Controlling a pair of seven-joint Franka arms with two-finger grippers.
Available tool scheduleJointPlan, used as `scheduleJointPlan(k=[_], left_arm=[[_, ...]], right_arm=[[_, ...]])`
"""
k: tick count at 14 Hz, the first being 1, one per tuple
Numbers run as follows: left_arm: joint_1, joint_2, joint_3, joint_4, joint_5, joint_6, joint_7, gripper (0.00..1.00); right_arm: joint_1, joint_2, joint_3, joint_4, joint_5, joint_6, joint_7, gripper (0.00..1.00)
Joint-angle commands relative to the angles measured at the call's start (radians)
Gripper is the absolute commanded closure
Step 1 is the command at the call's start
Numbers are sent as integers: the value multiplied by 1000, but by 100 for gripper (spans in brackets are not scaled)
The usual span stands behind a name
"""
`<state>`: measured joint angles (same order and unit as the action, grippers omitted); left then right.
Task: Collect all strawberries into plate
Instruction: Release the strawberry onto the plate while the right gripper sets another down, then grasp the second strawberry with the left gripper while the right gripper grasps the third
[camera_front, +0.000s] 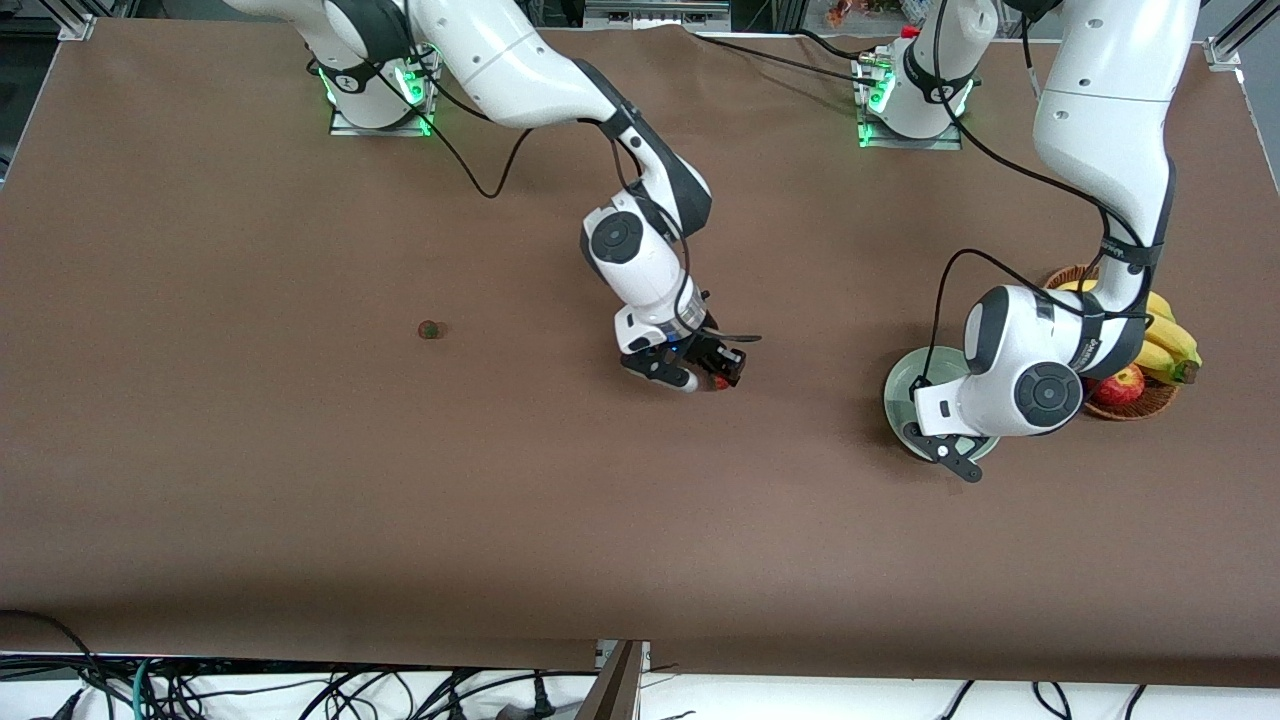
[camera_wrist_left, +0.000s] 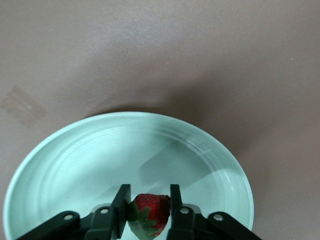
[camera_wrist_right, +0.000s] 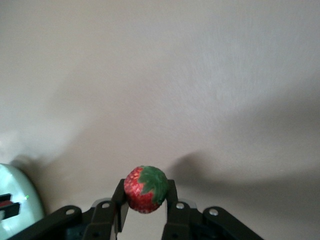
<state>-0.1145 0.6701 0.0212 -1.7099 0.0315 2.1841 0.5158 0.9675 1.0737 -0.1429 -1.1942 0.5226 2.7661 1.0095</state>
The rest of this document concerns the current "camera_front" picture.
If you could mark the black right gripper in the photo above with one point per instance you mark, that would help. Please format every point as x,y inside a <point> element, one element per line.
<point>707,354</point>

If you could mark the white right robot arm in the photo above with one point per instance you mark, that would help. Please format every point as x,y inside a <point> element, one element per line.
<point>500,60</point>

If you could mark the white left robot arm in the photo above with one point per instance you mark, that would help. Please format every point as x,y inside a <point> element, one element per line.
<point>1100,100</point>

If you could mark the pale green round plate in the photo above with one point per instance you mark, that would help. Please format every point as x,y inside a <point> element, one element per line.
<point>900,385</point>

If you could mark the brown table cover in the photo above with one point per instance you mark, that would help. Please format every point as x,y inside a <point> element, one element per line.
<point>640,550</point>

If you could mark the grey background device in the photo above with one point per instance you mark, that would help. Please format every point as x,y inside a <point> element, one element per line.
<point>650,15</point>

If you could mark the orange background object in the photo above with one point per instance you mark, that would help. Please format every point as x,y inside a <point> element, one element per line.
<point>845,12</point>

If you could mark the red apple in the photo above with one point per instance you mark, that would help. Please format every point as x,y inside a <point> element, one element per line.
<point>1125,388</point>

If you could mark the brown wicker basket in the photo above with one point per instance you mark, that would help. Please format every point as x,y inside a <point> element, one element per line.
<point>1150,400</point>

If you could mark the metal table bracket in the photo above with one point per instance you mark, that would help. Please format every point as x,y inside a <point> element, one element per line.
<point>603,652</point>

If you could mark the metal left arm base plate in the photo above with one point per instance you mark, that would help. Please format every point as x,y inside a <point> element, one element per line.
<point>945,143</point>

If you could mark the brown wooden post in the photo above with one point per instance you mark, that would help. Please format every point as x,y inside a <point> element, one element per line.
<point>615,690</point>

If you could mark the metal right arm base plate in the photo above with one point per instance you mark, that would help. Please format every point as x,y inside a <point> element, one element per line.
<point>400,128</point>

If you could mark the aluminium frame profile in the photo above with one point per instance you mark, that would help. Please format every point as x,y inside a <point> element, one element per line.
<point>78,28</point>
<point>1225,50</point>

